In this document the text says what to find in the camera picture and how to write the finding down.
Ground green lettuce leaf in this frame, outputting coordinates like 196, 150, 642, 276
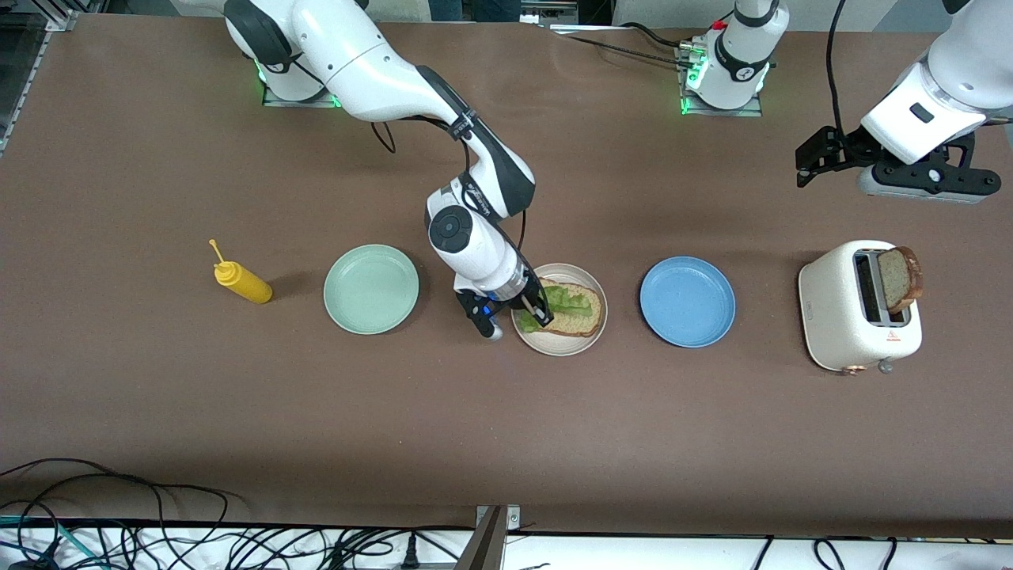
518, 285, 594, 333

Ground light brown bread slice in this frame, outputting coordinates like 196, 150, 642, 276
529, 277, 605, 339

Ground dark crust bread slice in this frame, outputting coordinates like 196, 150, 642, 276
877, 245, 924, 316

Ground yellow squeeze bottle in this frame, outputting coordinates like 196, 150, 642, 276
208, 239, 274, 305

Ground beige plate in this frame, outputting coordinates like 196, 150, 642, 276
510, 263, 609, 357

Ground blue plate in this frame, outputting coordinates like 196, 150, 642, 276
639, 256, 737, 348

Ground mint green plate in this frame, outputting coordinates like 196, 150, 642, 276
323, 244, 420, 336

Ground white toaster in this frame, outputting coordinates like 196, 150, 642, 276
798, 240, 924, 375

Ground brown table cover sheet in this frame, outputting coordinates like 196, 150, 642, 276
0, 14, 1013, 539

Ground dark grey metal bar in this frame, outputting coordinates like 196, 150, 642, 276
453, 507, 507, 570

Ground grey power strip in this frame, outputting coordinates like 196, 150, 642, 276
522, 2, 580, 26

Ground dark blue trouser legs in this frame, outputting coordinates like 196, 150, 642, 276
431, 0, 523, 23

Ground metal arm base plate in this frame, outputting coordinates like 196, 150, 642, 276
261, 78, 343, 109
675, 44, 765, 119

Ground grey metal bracket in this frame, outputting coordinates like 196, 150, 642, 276
475, 504, 522, 531

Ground black braided cable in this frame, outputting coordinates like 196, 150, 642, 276
550, 24, 697, 68

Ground aluminium frame rail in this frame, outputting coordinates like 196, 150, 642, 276
0, 0, 108, 155

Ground teal cable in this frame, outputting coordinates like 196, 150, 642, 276
0, 515, 104, 569

